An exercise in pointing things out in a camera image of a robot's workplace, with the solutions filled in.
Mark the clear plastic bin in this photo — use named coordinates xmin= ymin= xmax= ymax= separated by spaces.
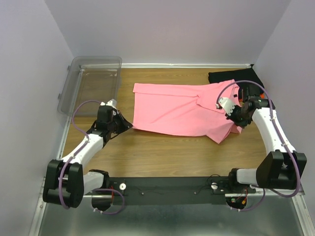
xmin=58 ymin=56 xmax=122 ymax=116

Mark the pink t shirt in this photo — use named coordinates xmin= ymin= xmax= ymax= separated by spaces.
xmin=133 ymin=80 xmax=242 ymax=144

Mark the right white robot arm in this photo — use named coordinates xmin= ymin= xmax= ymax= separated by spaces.
xmin=217 ymin=88 xmax=307 ymax=195

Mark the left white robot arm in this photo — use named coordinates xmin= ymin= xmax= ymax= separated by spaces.
xmin=42 ymin=99 xmax=132 ymax=209

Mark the black folded t shirt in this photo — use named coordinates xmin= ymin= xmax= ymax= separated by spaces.
xmin=208 ymin=68 xmax=264 ymax=89

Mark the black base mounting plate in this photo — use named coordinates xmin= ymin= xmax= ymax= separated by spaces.
xmin=91 ymin=176 xmax=256 ymax=207

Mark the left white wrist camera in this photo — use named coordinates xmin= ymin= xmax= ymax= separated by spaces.
xmin=100 ymin=99 xmax=118 ymax=116

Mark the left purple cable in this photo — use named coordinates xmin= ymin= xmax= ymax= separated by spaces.
xmin=58 ymin=99 xmax=125 ymax=215

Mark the back aluminium table rail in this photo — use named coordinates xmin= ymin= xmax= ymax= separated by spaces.
xmin=122 ymin=63 xmax=251 ymax=68

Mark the aluminium frame rail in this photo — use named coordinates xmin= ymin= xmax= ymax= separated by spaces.
xmin=30 ymin=189 xmax=315 ymax=236

